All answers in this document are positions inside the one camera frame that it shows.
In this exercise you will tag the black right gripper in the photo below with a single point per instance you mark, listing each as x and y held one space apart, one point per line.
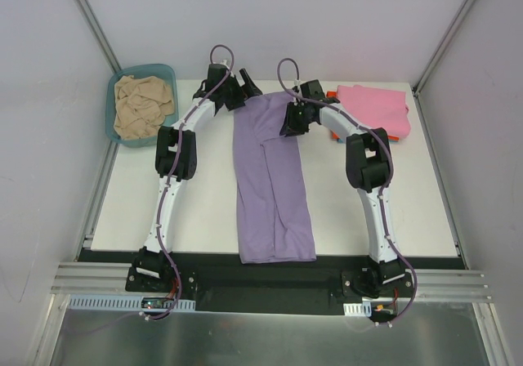
292 122

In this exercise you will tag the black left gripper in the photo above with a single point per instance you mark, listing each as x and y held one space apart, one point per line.
239 92

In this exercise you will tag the purple t-shirt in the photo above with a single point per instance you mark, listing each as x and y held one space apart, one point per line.
273 220

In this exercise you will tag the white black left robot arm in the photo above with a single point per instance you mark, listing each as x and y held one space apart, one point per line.
176 162

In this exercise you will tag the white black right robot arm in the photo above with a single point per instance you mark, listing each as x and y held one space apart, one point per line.
369 170

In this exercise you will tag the teal folded t-shirt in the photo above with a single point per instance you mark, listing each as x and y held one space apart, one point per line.
392 139

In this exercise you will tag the orange folded t-shirt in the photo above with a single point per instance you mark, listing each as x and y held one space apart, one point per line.
332 93

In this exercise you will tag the pink folded t-shirt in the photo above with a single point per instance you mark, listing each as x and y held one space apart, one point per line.
376 107

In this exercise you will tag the beige crumpled t-shirt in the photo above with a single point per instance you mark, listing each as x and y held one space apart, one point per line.
141 106

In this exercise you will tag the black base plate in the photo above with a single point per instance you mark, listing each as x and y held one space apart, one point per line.
222 283

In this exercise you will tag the left aluminium frame post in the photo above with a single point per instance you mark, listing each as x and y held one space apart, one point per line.
98 33

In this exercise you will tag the aluminium frame post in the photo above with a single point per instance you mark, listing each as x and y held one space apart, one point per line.
444 44
98 33

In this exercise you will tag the right aluminium frame post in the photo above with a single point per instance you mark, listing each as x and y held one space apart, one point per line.
444 44

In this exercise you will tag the aluminium front rail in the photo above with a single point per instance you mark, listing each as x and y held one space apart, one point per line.
441 286

